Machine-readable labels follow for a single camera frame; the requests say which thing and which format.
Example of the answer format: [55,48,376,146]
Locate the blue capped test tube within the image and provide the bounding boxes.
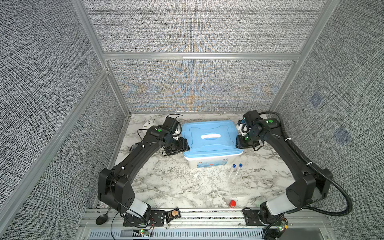
[234,164,243,179]
[228,164,237,180]

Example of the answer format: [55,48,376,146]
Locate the blue plastic bin lid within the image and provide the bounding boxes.
[182,120,243,159]

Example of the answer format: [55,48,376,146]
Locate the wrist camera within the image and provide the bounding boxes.
[162,114,182,137]
[237,120,249,136]

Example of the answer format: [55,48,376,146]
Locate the white alarm clock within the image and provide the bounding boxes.
[143,120,155,130]

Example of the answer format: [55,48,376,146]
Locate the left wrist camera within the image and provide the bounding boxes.
[162,114,182,137]

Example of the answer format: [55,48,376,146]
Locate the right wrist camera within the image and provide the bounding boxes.
[237,120,249,136]

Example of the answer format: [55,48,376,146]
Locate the aluminium front rail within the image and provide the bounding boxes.
[75,208,336,240]

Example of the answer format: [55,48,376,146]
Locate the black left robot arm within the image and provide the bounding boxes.
[98,126,190,228]

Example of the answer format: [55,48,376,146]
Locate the white plastic storage bin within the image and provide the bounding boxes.
[185,152,243,169]

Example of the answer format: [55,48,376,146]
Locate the red capped vial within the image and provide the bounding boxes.
[229,200,237,208]

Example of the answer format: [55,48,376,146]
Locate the dark pleated filter bowl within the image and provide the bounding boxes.
[130,143,140,151]

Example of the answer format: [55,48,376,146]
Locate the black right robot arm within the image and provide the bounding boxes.
[236,111,331,225]

